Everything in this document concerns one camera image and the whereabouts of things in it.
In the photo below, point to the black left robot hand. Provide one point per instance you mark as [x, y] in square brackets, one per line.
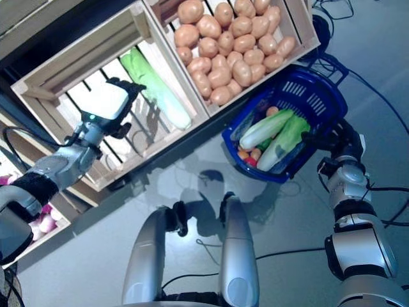
[116, 104]

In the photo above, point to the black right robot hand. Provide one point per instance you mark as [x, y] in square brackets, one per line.
[342, 139]

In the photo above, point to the napa cabbage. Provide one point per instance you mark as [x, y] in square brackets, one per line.
[281, 144]
[156, 86]
[265, 128]

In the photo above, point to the blue plastic shopping basket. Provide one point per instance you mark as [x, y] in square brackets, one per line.
[322, 92]

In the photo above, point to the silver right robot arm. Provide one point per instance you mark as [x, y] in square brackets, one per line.
[361, 243]

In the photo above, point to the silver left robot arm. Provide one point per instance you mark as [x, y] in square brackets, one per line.
[64, 163]

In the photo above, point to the small orange vegetable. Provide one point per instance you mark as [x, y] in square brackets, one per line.
[243, 154]
[272, 111]

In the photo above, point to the small green vegetable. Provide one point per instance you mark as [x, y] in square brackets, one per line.
[266, 144]

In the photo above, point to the wooden cabbage crate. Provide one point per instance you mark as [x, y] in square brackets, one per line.
[41, 83]

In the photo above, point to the brown potato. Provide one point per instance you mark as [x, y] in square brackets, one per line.
[220, 62]
[199, 65]
[234, 59]
[208, 26]
[273, 62]
[244, 43]
[220, 95]
[201, 83]
[226, 43]
[259, 27]
[186, 36]
[272, 19]
[184, 55]
[242, 73]
[244, 8]
[262, 4]
[223, 13]
[241, 27]
[234, 87]
[257, 73]
[286, 46]
[208, 47]
[219, 76]
[267, 44]
[190, 11]
[254, 57]

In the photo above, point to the dark wood-rimmed display stand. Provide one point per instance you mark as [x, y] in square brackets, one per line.
[64, 35]

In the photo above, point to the small red vegetable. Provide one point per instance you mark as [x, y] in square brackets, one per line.
[254, 155]

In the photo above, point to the wooden potato crate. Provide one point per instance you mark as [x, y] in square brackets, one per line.
[306, 38]

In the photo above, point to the black round floor object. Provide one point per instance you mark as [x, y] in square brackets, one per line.
[321, 30]

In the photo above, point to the silver right robot leg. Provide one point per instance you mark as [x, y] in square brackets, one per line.
[238, 249]

